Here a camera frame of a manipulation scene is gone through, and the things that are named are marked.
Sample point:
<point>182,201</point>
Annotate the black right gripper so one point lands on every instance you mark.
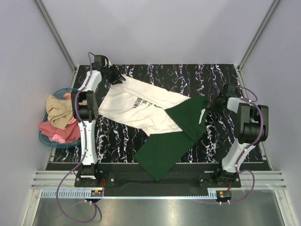
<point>212,103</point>

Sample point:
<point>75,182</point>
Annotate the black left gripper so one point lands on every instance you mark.
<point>116,75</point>

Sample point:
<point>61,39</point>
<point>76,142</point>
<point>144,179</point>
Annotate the cream and green t-shirt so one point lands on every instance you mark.
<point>173,122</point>

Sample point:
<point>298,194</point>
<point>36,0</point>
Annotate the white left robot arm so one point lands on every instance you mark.
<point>85,111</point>

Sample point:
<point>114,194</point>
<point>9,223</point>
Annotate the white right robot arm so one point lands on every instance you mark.
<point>250,128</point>

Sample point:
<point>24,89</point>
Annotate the beige t-shirt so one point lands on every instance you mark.
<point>59,111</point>

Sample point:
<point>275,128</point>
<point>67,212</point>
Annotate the pink t-shirt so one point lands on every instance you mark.
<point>71,134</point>

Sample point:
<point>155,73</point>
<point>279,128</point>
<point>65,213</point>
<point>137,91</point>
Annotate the teal laundry basket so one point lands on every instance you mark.
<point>45,139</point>

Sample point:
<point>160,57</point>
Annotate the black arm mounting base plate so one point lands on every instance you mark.
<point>183,178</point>

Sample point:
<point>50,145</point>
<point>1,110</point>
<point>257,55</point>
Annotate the left aluminium frame post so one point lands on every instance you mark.
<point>50,24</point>

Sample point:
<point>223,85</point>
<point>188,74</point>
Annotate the aluminium frame post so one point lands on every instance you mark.
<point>263,25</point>
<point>50,24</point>

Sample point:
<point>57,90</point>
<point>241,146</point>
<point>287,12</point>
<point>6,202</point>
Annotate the right aluminium frame post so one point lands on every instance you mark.
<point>263,25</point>

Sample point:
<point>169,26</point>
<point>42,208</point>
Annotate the grey slotted cable duct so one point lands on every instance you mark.
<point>111,194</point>

